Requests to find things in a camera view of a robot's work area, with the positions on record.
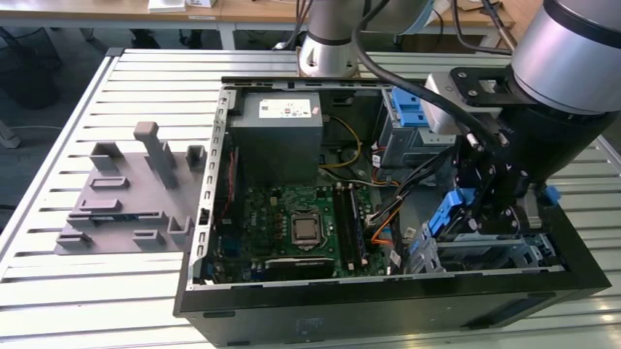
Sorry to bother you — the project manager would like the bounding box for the green motherboard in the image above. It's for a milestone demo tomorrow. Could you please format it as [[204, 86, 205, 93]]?
[[208, 183, 394, 284]]

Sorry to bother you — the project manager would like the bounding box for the wooden cabinet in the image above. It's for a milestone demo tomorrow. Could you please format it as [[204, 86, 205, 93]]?
[[495, 0, 548, 59]]

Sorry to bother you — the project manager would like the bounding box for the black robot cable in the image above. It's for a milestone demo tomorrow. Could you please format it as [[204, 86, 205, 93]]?
[[352, 0, 492, 153], [479, 0, 517, 55]]

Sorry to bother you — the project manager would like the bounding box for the grey power supply unit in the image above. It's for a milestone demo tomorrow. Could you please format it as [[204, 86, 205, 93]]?
[[228, 90, 325, 186]]

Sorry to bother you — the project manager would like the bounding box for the black graphics card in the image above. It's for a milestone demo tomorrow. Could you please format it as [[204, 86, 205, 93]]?
[[264, 256, 337, 281]]

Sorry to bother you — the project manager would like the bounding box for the hard disk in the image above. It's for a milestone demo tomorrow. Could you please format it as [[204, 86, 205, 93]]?
[[427, 185, 560, 243]]

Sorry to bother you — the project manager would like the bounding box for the metal disk bay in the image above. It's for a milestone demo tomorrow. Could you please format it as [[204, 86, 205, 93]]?
[[405, 214, 560, 273]]

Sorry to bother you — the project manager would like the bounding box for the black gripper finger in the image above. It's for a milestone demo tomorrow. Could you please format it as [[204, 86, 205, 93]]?
[[464, 192, 524, 233], [452, 145, 492, 192]]

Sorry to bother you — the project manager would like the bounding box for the black cable bundle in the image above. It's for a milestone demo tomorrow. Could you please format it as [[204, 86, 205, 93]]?
[[366, 148, 456, 222]]

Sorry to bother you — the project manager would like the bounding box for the orange wire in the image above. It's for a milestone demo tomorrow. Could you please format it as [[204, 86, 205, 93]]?
[[372, 209, 404, 248]]

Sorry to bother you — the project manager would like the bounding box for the grey plastic parts rack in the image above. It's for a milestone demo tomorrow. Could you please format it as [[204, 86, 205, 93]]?
[[53, 121, 210, 257]]

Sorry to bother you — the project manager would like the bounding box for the black open PC case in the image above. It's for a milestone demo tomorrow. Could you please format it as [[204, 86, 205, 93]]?
[[173, 75, 612, 348]]

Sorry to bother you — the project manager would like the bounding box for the silver CPU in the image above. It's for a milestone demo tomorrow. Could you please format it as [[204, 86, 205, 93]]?
[[290, 217, 322, 244]]

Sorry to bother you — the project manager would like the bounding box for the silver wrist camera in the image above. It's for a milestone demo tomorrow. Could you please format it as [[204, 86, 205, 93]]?
[[424, 71, 501, 136]]

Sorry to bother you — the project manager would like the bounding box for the metal optical drive cage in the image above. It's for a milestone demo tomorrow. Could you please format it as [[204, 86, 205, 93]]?
[[378, 87, 460, 179]]

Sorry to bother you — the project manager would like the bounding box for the yellow wire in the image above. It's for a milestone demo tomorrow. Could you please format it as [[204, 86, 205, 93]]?
[[318, 115, 364, 170]]

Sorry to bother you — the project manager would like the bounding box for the red twisted wire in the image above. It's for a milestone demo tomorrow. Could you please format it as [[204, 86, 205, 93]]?
[[218, 147, 242, 222]]

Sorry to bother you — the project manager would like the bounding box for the blue plastic drive latch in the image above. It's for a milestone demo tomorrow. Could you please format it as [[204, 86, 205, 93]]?
[[390, 88, 432, 128]]

